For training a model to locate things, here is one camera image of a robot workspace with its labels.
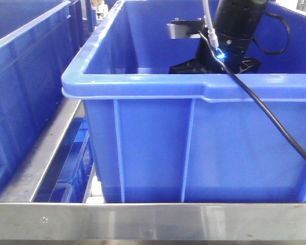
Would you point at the large blue target crate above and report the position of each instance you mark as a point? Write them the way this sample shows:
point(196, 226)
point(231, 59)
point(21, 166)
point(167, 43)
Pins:
point(158, 137)

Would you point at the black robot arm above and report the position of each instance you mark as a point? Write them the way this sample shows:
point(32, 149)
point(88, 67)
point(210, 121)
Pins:
point(235, 23)

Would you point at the stainless steel front rail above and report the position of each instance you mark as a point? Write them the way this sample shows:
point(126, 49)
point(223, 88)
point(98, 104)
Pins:
point(233, 222)

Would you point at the blue crate left neighbour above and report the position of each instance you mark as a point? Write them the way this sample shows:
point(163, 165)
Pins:
point(35, 48)

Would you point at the silver camera mount bracket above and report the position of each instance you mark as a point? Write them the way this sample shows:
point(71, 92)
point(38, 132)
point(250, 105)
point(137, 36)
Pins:
point(183, 29)

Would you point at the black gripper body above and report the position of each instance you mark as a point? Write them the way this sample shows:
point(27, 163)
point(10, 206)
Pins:
point(204, 63)

